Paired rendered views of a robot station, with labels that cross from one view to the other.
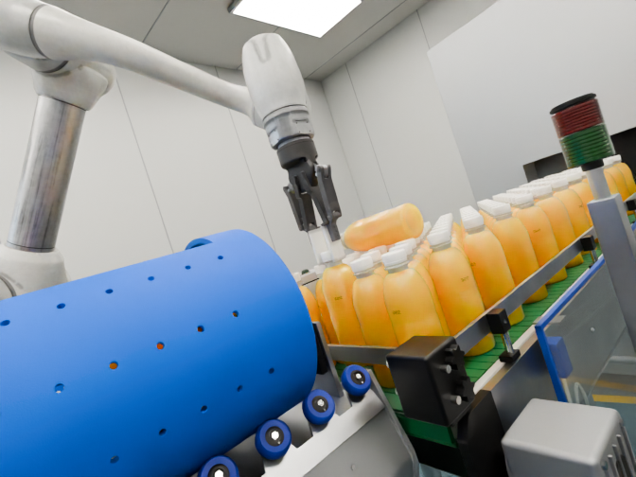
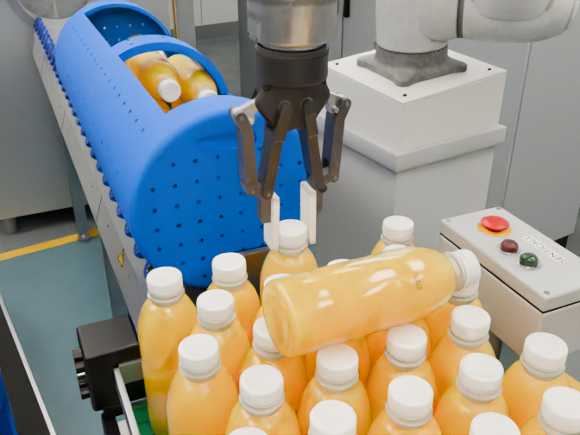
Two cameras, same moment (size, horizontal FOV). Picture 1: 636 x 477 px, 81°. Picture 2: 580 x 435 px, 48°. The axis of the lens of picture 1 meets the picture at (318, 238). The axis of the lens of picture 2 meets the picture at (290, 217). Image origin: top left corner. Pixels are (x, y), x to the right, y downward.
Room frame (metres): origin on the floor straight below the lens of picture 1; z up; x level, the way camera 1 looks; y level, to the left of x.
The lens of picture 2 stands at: (0.89, -0.66, 1.52)
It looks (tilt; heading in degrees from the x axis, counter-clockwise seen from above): 28 degrees down; 105
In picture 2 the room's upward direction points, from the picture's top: straight up
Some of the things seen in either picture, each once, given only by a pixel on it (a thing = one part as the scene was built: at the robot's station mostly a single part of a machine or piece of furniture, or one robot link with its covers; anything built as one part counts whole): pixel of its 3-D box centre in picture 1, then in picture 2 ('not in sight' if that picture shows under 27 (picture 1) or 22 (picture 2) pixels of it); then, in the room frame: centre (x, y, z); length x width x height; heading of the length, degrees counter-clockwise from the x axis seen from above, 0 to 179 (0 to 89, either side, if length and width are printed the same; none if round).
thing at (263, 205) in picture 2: (335, 226); (256, 201); (0.68, -0.04, 1.19); 0.03 x 0.01 x 0.05; 37
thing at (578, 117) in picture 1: (576, 119); not in sight; (0.59, -0.45, 1.23); 0.06 x 0.06 x 0.04
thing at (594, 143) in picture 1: (586, 146); not in sight; (0.59, -0.45, 1.18); 0.06 x 0.06 x 0.05
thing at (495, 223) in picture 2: not in sight; (494, 224); (0.95, 0.14, 1.11); 0.04 x 0.04 x 0.01
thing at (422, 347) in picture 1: (429, 380); (116, 365); (0.50, -0.08, 0.95); 0.10 x 0.07 x 0.10; 39
